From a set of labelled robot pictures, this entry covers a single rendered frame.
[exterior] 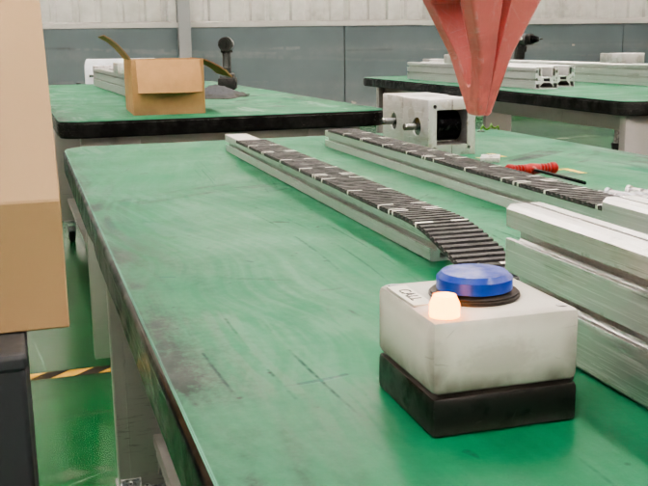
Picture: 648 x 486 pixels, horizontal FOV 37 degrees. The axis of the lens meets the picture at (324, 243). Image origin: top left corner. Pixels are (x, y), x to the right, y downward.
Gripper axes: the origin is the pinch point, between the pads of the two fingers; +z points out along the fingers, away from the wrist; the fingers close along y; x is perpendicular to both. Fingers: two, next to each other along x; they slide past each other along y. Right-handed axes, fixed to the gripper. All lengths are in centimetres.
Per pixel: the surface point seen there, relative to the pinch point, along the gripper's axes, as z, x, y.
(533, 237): 9.9, 10.2, 9.0
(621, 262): 8.9, -1.3, 7.9
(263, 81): 45, 1108, 250
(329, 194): 15, 65, 12
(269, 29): -17, 1108, 259
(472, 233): 13.4, 28.6, 13.5
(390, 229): 15.3, 42.2, 11.1
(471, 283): 9.2, -1.6, -1.1
